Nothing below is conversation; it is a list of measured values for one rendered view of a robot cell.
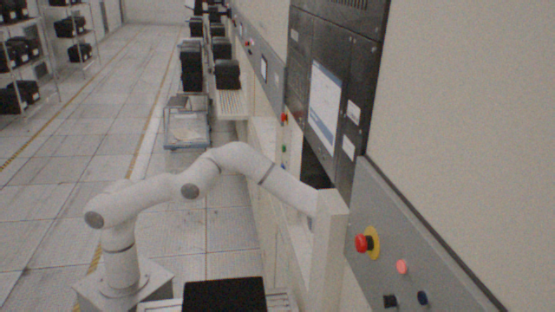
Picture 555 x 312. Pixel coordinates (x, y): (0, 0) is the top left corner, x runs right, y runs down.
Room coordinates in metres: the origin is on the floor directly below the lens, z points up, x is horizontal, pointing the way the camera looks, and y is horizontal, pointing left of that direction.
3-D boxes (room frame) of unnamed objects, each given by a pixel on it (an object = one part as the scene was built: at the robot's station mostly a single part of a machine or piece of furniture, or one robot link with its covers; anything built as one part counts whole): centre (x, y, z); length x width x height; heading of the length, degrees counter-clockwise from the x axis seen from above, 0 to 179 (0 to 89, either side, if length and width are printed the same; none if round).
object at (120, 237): (1.21, 0.59, 1.07); 0.19 x 0.12 x 0.24; 170
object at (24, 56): (4.89, 3.35, 0.81); 0.30 x 0.28 x 0.26; 11
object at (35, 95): (4.91, 3.35, 0.31); 0.30 x 0.28 x 0.26; 9
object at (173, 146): (3.63, 0.93, 0.24); 0.97 x 0.52 x 0.48; 14
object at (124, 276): (1.18, 0.60, 0.85); 0.19 x 0.19 x 0.18
